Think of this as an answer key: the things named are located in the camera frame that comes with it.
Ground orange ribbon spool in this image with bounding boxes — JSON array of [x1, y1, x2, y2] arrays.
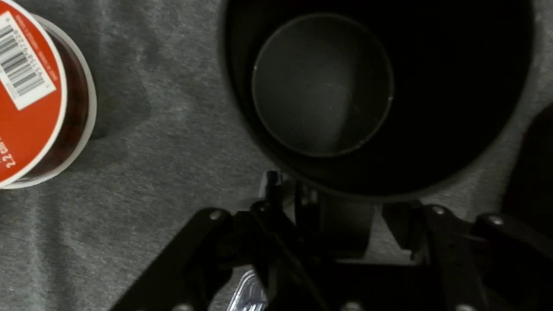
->
[[0, 0, 100, 191]]

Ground grey tablecloth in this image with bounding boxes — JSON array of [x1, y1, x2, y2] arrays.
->
[[0, 0, 553, 311]]

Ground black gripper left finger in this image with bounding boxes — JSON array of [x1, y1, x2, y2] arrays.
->
[[109, 170, 327, 311]]

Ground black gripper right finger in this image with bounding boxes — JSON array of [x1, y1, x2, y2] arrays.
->
[[380, 199, 553, 311]]

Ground black cup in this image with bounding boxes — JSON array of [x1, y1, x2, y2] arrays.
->
[[223, 0, 537, 262]]

